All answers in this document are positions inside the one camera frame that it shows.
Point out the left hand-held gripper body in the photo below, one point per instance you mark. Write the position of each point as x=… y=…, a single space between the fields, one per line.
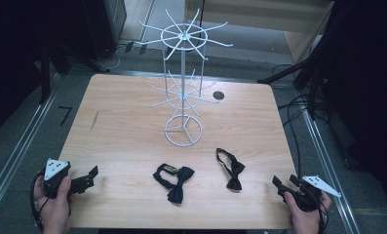
x=56 y=169

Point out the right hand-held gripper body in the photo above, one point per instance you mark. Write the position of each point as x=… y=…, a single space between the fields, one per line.
x=311 y=195

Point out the black bow tie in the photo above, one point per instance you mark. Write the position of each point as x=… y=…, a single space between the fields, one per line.
x=180 y=183
x=235 y=177

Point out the person's right hand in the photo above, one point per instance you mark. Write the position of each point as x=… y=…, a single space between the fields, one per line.
x=306 y=222

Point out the person's left hand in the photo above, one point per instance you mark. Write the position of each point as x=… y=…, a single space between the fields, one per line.
x=56 y=213

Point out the black metal stand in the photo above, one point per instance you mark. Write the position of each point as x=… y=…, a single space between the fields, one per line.
x=285 y=72
x=45 y=74

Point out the black round table grommet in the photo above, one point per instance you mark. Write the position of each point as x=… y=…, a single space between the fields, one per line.
x=218 y=95

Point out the dark curtain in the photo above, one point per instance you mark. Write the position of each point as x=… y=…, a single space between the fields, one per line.
x=369 y=81

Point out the dark cabinet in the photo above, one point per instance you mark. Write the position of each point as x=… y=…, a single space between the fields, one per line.
x=106 y=26

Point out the light wooden panel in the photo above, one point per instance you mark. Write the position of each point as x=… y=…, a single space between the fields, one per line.
x=262 y=13

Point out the metal floor rail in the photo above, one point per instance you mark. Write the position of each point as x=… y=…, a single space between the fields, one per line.
x=326 y=162
x=22 y=143

